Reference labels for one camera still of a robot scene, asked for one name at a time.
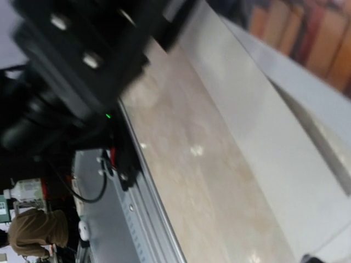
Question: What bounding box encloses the cat and books photo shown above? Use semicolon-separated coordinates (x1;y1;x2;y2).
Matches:
246;0;351;96

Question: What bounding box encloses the white photo mat board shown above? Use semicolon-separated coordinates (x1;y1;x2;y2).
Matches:
181;1;350;262

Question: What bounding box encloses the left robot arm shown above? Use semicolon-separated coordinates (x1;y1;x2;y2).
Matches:
1;1;168;165

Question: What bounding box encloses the person in brown hoodie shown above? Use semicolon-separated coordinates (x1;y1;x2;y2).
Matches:
7;209;69;258

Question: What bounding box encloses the front aluminium rail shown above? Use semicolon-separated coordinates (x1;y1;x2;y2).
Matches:
72;105;185;262

